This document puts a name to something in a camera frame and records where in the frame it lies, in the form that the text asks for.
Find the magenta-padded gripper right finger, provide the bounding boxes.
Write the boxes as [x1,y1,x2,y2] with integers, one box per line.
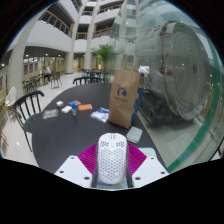
[125,142,170,189]

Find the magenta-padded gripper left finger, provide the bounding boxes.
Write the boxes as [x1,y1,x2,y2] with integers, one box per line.
[54,142,100,189]

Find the person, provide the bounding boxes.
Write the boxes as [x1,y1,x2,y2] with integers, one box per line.
[42,65,53,83]

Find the group of dark chairs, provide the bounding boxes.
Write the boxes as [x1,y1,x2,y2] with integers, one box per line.
[22,75,43,94]

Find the white chair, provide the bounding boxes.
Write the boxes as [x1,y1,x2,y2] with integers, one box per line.
[4,86,18,108]

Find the brown paper bag, blue print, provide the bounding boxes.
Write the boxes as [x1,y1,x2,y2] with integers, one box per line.
[107,53,145,130]

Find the light teal mouse pad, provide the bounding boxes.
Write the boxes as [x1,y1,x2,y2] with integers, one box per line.
[138,147,158,160]

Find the clear plastic bag, white contents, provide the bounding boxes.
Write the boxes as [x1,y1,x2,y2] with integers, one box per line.
[90,107,110,123]

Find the clear bag with brown item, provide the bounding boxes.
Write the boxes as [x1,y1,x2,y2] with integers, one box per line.
[42,108,59,121]

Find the black metal chair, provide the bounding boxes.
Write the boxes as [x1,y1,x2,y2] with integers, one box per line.
[49,71,63,90]

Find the white rectangular box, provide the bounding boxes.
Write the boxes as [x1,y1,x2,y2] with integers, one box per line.
[60,105,73,115]

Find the green potted palm plant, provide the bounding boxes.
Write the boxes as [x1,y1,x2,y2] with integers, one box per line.
[91,44,120,71]

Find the black wooden spindle chair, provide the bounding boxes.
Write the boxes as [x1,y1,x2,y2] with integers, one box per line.
[12,90,46,153]
[72,76,103,87]

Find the white perforated computer mouse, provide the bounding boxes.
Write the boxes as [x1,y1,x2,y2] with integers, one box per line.
[96,132,129,185]

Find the small bottle with blue cap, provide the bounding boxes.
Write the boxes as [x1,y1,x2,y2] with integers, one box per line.
[70,101,78,117]

